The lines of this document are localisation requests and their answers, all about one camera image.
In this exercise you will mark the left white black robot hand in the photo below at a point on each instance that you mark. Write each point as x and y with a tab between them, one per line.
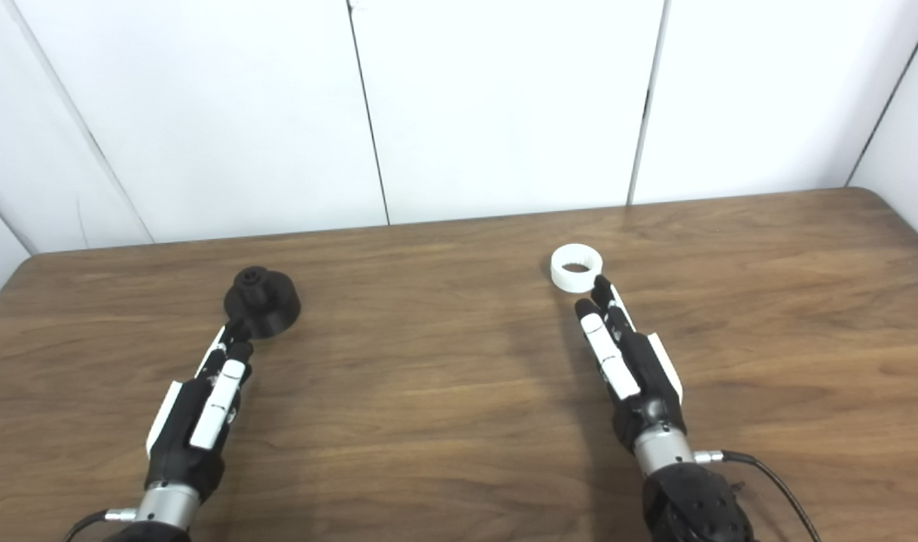
202	406

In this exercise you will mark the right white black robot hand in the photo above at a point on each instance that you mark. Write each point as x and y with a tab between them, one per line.
639	369

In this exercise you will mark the round black plastic part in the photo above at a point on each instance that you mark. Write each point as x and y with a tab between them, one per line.
263	302

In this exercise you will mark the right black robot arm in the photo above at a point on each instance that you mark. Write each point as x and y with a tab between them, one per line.
692	504

